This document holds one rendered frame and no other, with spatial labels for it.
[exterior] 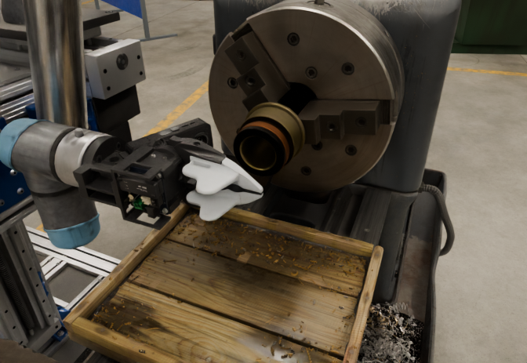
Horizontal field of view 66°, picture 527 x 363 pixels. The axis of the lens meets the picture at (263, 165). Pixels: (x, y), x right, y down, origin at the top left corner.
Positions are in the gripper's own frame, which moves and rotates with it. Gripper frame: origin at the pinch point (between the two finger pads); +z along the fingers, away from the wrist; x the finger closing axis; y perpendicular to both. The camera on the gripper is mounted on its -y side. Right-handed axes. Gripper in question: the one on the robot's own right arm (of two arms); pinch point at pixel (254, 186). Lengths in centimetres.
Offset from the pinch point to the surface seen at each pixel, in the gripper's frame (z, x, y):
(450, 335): 41, -110, -81
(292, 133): 0.5, 1.5, -11.3
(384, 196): 12.1, -22.5, -35.6
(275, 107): -2.8, 3.8, -13.7
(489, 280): 56, -111, -116
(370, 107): 9.2, 3.1, -19.6
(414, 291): 22, -55, -44
